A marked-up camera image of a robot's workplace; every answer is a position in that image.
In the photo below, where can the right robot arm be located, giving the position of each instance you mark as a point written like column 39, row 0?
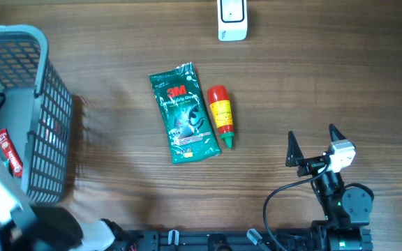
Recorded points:
column 346, row 207

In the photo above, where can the green 3M gloves packet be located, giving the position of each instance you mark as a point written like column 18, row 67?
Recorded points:
column 179, row 98

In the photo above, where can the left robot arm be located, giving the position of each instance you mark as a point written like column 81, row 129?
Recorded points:
column 27, row 226

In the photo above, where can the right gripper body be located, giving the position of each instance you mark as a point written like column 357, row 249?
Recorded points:
column 310, row 166

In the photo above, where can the white barcode scanner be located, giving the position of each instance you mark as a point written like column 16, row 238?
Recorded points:
column 232, row 20

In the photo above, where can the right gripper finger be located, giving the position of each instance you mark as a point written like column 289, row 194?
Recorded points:
column 335, row 134
column 294, row 155

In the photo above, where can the grey plastic shopping basket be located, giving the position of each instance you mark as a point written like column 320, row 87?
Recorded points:
column 37, row 112

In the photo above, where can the red sauce bottle green cap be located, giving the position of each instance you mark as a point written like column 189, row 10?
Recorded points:
column 219, row 103

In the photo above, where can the red coffee stick sachet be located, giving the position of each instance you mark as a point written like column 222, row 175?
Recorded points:
column 10, row 153

